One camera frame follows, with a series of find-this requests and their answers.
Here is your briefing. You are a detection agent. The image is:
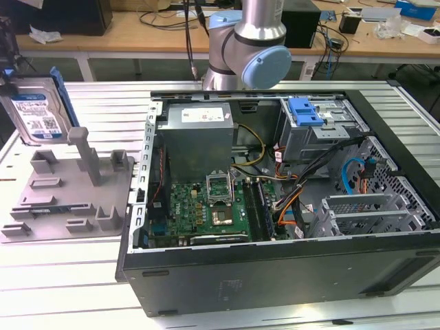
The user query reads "hard disk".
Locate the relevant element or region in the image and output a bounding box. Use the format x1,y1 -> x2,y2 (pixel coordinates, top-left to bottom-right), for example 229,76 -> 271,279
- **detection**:
0,66 -> 80,147

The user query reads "orange red power wire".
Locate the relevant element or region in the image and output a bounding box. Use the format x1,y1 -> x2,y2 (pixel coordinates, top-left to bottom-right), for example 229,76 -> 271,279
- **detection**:
356,159 -> 378,197

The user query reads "grey disk bay cage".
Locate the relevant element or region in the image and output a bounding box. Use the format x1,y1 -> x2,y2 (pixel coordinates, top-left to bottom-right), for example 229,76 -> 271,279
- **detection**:
307,192 -> 434,238

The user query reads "crumpled white plastic bag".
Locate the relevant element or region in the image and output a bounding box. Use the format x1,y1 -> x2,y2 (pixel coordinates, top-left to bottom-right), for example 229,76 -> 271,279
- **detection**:
29,23 -> 65,45

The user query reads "large black box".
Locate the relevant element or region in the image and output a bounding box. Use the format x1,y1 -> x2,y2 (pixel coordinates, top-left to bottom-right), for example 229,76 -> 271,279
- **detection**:
0,0 -> 114,37

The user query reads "wooden desk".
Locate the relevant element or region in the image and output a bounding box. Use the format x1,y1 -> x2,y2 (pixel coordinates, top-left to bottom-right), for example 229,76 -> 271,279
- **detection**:
15,0 -> 440,83

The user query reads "dark RAM stick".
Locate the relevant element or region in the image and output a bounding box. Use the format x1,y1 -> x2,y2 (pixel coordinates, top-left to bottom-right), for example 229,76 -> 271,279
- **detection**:
12,204 -> 93,216

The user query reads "grey parts rack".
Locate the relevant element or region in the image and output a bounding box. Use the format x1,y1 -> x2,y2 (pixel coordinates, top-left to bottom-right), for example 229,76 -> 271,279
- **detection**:
0,126 -> 137,245

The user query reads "black case fan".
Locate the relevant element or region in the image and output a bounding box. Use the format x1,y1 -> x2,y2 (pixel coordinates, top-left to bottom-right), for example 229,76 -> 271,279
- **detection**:
151,144 -> 173,221

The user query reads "grey power supply unit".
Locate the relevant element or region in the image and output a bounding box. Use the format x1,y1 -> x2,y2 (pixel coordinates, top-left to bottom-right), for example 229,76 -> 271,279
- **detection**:
156,102 -> 238,185

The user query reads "green motherboard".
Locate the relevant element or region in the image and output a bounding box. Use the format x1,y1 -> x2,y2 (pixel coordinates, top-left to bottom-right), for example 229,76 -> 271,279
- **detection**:
147,178 -> 286,247

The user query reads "metal socket cover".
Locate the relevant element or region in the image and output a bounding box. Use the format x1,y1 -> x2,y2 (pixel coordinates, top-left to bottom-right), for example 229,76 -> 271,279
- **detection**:
205,170 -> 232,204

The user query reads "CPU socket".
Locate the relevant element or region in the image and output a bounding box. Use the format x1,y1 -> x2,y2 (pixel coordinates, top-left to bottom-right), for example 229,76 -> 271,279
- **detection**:
210,204 -> 239,228

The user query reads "black graphics card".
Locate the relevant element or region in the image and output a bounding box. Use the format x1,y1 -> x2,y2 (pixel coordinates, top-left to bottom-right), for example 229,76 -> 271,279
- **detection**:
188,233 -> 250,247

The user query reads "black RAM slot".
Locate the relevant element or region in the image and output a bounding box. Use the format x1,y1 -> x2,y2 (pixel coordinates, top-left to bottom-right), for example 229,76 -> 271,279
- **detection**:
242,178 -> 259,242
247,178 -> 265,242
260,179 -> 278,241
254,179 -> 272,241

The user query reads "black tower box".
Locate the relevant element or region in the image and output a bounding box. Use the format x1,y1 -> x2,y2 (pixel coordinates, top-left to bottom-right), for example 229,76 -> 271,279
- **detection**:
281,8 -> 322,49

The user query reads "blue plastic drive latch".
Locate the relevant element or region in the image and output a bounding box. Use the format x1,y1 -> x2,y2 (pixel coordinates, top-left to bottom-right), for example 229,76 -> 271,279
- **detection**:
288,98 -> 326,127

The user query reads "grey optical drive cage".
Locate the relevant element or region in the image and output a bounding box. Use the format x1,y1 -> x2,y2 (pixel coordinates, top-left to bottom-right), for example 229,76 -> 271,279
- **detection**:
278,98 -> 371,166

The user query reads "small black box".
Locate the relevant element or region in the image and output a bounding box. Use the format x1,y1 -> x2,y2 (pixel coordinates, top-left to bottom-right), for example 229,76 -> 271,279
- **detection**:
338,12 -> 362,35

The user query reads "black PC case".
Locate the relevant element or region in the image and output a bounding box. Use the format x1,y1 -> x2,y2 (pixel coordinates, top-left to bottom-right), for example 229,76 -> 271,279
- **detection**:
115,80 -> 440,319

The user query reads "blue cardboard box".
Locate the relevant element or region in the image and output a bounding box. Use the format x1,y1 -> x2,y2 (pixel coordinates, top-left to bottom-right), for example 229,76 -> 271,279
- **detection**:
394,0 -> 437,20

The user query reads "black hanging cable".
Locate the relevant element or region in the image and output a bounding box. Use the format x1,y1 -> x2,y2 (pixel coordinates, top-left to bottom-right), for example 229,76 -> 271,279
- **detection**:
184,0 -> 207,82

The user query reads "wire locking lever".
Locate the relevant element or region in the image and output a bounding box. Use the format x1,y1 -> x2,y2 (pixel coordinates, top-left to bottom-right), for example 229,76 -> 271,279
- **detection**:
230,170 -> 239,207

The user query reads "yellow wire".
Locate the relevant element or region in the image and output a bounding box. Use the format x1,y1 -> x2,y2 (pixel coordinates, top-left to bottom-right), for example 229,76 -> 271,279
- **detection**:
232,123 -> 267,169

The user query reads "orange wire bundle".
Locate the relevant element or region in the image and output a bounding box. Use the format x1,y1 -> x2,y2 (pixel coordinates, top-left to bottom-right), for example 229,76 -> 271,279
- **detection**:
274,206 -> 300,228

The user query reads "black wire bundle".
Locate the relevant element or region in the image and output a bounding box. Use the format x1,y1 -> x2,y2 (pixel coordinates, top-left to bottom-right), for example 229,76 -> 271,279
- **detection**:
274,137 -> 365,210

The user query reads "blue flat data wire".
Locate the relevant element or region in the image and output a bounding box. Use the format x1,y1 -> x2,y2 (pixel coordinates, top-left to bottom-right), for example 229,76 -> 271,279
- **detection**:
342,156 -> 367,197

